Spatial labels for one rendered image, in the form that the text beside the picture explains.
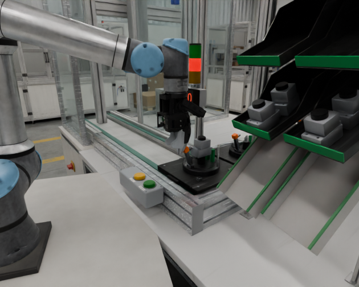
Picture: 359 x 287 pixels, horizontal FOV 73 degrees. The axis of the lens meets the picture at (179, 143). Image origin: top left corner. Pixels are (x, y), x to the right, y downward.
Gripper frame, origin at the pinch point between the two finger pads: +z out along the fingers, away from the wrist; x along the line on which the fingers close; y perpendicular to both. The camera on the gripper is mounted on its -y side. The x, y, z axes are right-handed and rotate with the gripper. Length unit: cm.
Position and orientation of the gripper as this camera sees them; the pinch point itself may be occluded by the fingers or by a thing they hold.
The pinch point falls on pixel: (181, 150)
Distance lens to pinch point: 84.2
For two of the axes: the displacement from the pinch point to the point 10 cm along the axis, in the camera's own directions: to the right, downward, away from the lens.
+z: 0.0, 9.4, 3.4
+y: -8.0, 2.0, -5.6
